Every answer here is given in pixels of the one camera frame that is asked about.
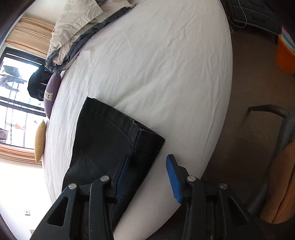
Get black framed window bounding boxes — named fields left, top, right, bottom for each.
left=1, top=47, right=46, bottom=150

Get yellow cushion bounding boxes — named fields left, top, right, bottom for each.
left=34, top=121, right=46, bottom=163

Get black denim pants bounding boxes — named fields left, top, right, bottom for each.
left=62, top=97, right=164, bottom=227

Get orange beige curtain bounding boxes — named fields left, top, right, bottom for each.
left=5, top=17, right=55, bottom=59

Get dark bedside table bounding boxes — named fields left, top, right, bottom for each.
left=225, top=0, right=282, bottom=35

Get orange striped basket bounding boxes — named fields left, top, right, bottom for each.
left=275, top=26, right=295, bottom=76

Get purple cushion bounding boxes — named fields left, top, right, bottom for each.
left=44, top=72, right=62, bottom=119

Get white bed sheet mattress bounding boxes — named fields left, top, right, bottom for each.
left=43, top=1, right=232, bottom=239

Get dark wicker chair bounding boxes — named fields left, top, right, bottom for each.
left=246, top=104, right=294, bottom=224

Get black bag by window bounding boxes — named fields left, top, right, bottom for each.
left=27, top=66, right=53, bottom=102

